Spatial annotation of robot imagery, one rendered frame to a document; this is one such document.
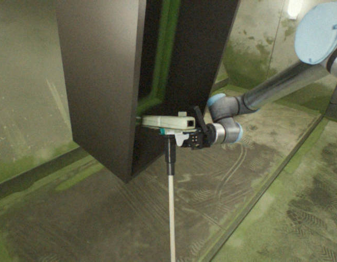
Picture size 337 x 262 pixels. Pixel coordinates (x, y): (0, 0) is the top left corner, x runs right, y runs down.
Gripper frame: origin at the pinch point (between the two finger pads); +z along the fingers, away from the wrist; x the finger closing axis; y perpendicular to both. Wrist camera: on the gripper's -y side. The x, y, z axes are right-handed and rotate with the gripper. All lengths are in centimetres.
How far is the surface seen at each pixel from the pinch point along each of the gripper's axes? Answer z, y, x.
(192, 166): -60, 32, 56
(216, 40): -34, -40, 11
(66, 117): 14, 0, 107
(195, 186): -51, 41, 42
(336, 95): -208, -24, 27
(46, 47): 24, -49, 118
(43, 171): 30, 34, 100
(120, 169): 11.1, 16.2, 15.7
